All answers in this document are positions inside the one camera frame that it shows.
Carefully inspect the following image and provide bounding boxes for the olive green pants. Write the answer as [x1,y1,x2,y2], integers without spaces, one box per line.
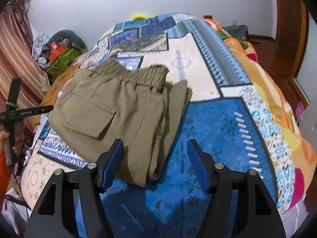
[48,59,192,186]

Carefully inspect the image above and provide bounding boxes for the green patterned basket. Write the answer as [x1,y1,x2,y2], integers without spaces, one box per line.
[46,46,81,84]

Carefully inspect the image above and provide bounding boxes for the striped red curtain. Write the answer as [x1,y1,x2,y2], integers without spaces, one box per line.
[0,0,50,111]

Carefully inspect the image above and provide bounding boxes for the blue patchwork bed cover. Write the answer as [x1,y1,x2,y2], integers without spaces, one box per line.
[21,13,303,237]

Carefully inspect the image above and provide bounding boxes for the yellow curved footboard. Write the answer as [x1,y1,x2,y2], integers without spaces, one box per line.
[130,13,150,21]

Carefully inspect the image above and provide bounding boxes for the grey neck pillow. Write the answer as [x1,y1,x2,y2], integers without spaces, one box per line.
[47,30,88,53]

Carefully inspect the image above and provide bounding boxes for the light grey crumpled cloth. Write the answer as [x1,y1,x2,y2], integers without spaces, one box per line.
[32,33,51,59]

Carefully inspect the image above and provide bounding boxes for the orange sleeve forearm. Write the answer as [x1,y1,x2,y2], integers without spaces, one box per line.
[0,153,12,209]

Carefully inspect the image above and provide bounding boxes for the orange red box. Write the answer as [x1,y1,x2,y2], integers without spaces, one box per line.
[49,41,67,63]

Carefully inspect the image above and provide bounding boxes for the orange floral blanket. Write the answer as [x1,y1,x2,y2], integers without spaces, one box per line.
[204,19,316,214]

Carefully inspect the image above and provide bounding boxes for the grey bag on floor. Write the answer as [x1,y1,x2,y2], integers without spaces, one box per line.
[223,25,248,40]

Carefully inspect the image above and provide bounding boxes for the person's left hand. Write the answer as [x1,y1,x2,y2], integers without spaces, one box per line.
[0,125,26,156]

